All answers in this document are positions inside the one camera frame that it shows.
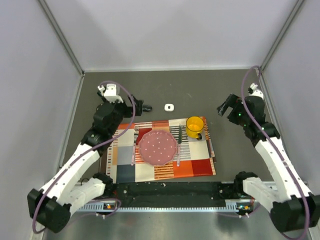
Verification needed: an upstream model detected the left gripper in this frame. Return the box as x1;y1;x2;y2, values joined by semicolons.
102;94;143;135

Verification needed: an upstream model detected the black earbud charging case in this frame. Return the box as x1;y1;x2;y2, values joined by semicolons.
142;104;153;112

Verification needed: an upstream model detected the white earbud case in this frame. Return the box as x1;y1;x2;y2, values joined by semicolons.
164;103;175;112

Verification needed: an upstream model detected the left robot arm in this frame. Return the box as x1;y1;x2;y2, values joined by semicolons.
27;95;144;234

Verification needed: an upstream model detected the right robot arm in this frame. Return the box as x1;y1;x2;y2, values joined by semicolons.
217;93;320;233

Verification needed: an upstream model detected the yellow enamel mug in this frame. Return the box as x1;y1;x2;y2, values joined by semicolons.
185;116;205;141

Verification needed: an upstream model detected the pink dotted plate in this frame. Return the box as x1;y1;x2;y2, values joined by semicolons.
138;130;178;166

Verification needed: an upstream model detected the black knife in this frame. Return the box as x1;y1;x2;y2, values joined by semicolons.
178;124;183;145

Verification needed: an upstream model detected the colourful patchwork placemat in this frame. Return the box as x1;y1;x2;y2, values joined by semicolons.
99;116;216;184

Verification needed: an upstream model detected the pink handled fork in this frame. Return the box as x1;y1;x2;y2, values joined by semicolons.
131;125;139;166

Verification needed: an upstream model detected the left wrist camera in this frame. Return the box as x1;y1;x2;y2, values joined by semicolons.
97;83;124;104

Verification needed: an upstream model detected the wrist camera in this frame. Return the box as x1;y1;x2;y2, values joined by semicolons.
248;83;264;100
97;83;124;104

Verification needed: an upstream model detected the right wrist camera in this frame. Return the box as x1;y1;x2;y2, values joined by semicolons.
248;83;264;100

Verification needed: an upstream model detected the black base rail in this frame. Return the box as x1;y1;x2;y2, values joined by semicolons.
110;181;238;207

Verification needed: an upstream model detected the grey cable duct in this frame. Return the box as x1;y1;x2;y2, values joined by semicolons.
76;199;254;214

